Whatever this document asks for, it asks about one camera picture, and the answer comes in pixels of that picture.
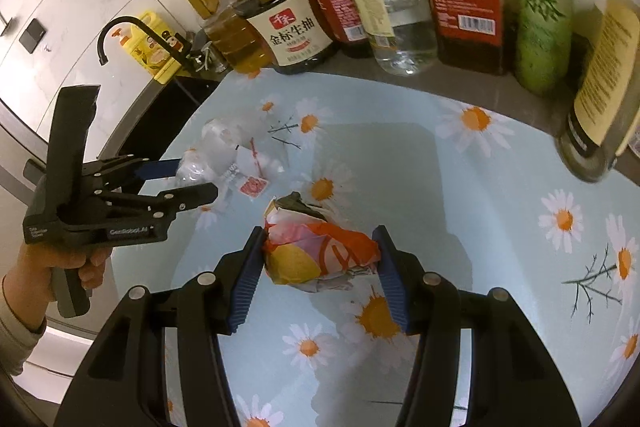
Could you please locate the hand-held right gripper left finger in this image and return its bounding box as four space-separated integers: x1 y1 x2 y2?
52 226 266 427

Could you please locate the green oil bottle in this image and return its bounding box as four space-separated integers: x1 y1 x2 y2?
505 0 573 95

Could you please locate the dark bottle yellow label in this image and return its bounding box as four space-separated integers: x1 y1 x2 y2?
557 0 640 182

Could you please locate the clear plastic bag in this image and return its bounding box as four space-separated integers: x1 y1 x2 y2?
176 116 287 208

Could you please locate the yellow dish soap bottle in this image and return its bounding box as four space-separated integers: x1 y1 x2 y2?
112 9 183 82

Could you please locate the orange snack wrapper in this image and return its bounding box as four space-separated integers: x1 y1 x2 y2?
262 191 382 294

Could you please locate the black wall switch panel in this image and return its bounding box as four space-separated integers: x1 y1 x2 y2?
17 18 48 52

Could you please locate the person's left hand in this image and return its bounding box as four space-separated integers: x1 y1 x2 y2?
2 244 109 304

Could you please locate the blue daisy tablecloth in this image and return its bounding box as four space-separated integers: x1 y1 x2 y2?
165 67 640 427

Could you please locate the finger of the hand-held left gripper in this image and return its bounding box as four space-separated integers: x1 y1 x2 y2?
80 157 181 188
97 183 220 229

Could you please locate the large cooking oil jug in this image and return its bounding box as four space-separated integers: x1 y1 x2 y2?
167 0 266 75

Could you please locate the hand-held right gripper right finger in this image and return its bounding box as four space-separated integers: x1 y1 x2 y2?
370 224 573 427

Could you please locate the black kitchen sink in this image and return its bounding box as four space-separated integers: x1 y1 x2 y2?
105 77 221 158

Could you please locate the person's left forearm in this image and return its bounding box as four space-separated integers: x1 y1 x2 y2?
0 289 48 375

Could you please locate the black kitchen faucet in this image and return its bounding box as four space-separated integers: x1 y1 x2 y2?
96 16 201 72

